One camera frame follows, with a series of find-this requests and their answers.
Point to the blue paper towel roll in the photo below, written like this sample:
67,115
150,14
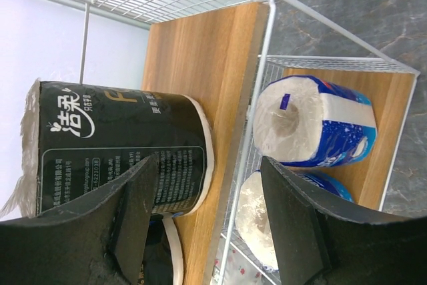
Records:
304,121

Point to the white wire three-tier shelf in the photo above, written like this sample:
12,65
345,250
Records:
216,51

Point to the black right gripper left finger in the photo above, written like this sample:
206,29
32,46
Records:
97,238

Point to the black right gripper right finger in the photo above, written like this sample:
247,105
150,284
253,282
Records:
320,238

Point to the white floral towel roll back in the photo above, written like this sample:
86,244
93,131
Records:
238,269

